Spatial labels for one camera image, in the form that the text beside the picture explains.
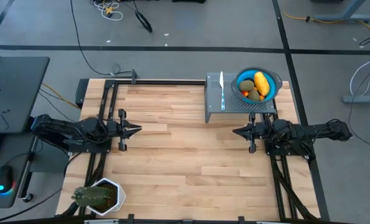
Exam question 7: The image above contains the black aluminium table frame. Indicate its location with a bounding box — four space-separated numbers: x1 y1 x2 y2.
60 78 321 224

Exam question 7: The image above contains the white cable bundle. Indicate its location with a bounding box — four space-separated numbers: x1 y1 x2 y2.
91 0 124 22

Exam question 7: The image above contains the yellow floor cable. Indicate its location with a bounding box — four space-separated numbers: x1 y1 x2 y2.
282 8 370 37
40 82 81 110

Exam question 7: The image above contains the dark grey desk top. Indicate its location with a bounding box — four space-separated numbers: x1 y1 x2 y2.
0 56 50 134

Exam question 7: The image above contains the black computer mouse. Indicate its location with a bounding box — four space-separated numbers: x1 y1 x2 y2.
0 164 15 194

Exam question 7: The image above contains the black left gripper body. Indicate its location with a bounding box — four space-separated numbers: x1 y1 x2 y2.
106 108 127 152

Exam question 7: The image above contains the blue collapsible bowl grey rim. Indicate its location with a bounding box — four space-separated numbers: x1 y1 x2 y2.
230 67 284 105

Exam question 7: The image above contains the black floor cable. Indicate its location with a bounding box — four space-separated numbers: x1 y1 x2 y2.
69 0 139 78

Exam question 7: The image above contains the grey desk foot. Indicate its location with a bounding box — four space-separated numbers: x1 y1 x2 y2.
342 95 370 104

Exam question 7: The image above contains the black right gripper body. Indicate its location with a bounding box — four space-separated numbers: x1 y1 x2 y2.
249 111 274 154

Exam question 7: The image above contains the black strap loop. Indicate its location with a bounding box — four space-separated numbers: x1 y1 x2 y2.
134 9 154 34

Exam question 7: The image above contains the green cactus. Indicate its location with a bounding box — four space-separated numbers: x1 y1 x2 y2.
72 185 116 207

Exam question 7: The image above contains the brown kiwi fruit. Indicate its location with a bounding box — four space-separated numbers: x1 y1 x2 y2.
247 89 261 102
238 80 256 92

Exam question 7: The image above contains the grey rolling side table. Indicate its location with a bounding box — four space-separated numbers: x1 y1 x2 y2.
0 133 38 209

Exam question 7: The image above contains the yellow orange mango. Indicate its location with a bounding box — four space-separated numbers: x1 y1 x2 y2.
253 71 271 97

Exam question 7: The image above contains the white hexagonal plant pot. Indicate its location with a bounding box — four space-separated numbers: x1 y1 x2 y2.
86 177 127 217

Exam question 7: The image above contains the grey desk leg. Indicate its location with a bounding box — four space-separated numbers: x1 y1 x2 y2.
313 0 370 22

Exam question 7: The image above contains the grey perforated metal riser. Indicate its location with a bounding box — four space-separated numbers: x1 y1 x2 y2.
204 72 276 124

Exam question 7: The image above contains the white floor cable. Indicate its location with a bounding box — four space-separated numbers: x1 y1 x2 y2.
349 51 370 97

